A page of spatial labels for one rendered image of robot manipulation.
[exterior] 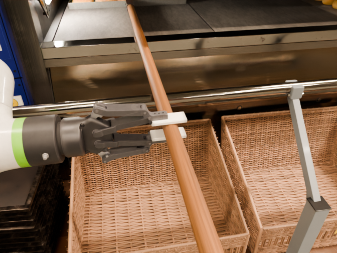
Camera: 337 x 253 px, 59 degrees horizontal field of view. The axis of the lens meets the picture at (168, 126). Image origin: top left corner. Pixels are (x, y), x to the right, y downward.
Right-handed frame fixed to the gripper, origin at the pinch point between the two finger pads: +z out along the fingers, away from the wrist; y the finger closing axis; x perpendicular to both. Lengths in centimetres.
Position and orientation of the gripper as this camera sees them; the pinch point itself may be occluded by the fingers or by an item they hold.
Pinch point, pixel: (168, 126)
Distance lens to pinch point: 59.4
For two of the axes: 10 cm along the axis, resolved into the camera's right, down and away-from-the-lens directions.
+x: 1.9, 5.7, -8.0
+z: 9.8, -1.1, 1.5
